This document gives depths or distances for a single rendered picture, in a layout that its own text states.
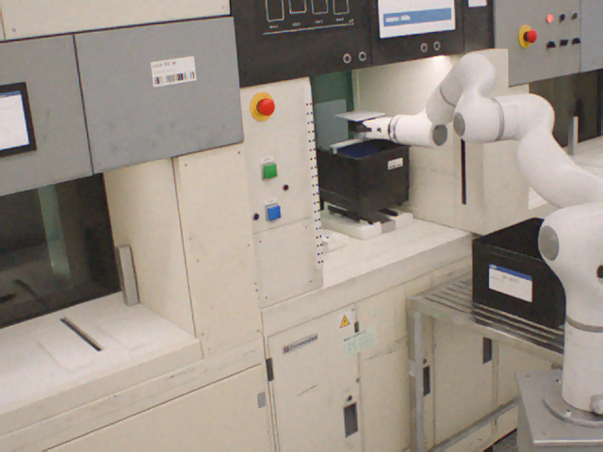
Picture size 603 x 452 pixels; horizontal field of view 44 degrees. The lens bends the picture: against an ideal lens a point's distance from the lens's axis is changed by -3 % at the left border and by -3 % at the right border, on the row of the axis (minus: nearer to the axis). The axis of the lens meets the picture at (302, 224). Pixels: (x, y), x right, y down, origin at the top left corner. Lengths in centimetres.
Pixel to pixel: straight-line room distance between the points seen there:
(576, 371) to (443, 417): 96
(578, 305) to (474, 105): 48
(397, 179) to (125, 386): 107
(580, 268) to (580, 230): 7
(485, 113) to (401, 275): 63
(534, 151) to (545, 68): 91
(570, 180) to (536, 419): 48
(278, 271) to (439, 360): 71
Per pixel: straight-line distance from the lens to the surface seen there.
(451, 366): 240
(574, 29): 260
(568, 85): 344
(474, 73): 177
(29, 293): 204
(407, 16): 201
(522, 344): 189
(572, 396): 160
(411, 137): 212
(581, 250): 141
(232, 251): 174
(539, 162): 157
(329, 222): 237
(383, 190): 230
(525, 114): 171
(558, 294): 192
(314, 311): 193
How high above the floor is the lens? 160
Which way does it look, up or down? 17 degrees down
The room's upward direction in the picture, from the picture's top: 5 degrees counter-clockwise
